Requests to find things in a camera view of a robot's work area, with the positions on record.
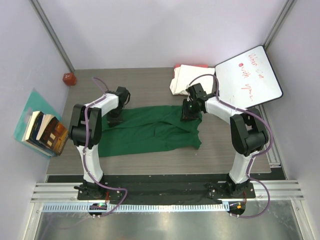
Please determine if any green t shirt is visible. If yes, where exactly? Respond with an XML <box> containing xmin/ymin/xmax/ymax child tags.
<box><xmin>98</xmin><ymin>105</ymin><xmax>202</xmax><ymax>158</ymax></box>

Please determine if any white dry-erase board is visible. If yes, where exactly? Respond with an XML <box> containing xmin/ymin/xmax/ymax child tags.
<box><xmin>215</xmin><ymin>45</ymin><xmax>283</xmax><ymax>109</ymax></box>

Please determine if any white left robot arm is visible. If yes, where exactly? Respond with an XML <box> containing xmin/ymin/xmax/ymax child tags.
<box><xmin>68</xmin><ymin>86</ymin><xmax>131</xmax><ymax>200</ymax></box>

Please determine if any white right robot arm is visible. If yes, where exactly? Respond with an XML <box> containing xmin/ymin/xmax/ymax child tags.
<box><xmin>180</xmin><ymin>83</ymin><xmax>269</xmax><ymax>198</ymax></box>

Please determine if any stack of books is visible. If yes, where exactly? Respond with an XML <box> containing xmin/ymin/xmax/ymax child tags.
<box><xmin>21</xmin><ymin>111</ymin><xmax>69</xmax><ymax>157</ymax></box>

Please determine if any folded white t shirt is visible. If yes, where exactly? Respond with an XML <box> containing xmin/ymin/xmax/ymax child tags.
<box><xmin>169</xmin><ymin>64</ymin><xmax>215</xmax><ymax>95</ymax></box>

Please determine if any red cube block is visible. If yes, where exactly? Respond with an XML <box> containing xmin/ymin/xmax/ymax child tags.
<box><xmin>62</xmin><ymin>72</ymin><xmax>77</xmax><ymax>86</ymax></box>

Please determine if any teal plastic folder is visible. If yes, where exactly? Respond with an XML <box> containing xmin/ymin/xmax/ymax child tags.
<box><xmin>13</xmin><ymin>89</ymin><xmax>62</xmax><ymax>158</ymax></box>

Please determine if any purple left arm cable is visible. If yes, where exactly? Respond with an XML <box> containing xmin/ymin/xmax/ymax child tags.
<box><xmin>83</xmin><ymin>76</ymin><xmax>128</xmax><ymax>217</ymax></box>

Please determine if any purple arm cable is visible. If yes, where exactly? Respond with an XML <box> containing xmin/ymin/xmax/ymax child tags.
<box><xmin>186</xmin><ymin>73</ymin><xmax>275</xmax><ymax>220</ymax></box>
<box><xmin>83</xmin><ymin>76</ymin><xmax>128</xmax><ymax>217</ymax></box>

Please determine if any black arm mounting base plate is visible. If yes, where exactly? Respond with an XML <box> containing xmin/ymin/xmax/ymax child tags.
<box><xmin>46</xmin><ymin>173</ymin><xmax>257</xmax><ymax>202</ymax></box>

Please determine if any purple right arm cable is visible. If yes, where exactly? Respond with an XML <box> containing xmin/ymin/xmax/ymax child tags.
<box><xmin>186</xmin><ymin>73</ymin><xmax>275</xmax><ymax>220</ymax></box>

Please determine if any white slotted cable duct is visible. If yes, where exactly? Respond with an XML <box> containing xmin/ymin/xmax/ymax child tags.
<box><xmin>42</xmin><ymin>202</ymin><xmax>230</xmax><ymax>214</ymax></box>

